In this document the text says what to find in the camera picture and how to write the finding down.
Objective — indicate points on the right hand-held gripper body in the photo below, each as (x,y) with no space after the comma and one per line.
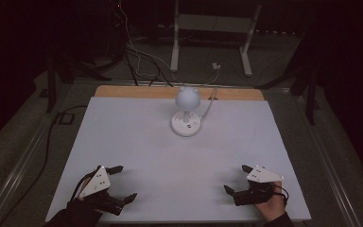
(261,176)

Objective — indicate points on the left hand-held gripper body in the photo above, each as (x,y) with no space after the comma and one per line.
(97,184)

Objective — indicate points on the white round table lamp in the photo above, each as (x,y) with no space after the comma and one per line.
(187,99)

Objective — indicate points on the person's left hand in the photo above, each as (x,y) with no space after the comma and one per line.
(85,186)

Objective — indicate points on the person's right hand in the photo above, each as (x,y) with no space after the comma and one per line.
(274,206)

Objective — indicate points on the white table mat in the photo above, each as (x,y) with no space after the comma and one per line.
(176,164)

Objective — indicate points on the black floor box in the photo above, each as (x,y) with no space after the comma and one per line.
(66,118)

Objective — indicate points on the black tripod stand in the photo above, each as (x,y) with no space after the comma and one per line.
(310,94)
(52,82)

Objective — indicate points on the white plug adapter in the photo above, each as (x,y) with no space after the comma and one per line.
(216,66)

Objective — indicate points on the white metal stand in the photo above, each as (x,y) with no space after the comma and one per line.
(247,41)

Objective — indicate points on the metal floor rail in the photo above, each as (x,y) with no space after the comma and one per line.
(15,176)
(331,164)

